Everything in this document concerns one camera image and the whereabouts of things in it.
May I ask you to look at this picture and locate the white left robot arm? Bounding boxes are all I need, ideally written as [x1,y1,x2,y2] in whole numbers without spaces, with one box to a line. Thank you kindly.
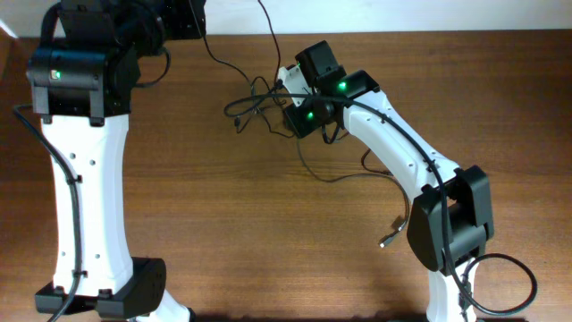
[27,0,206,321]

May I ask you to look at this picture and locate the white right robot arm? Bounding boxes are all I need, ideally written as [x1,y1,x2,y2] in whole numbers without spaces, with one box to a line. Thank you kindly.
[276,41,494,321]

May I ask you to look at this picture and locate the black cable bundle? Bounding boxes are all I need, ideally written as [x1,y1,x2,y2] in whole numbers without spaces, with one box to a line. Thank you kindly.
[189,0,411,250]

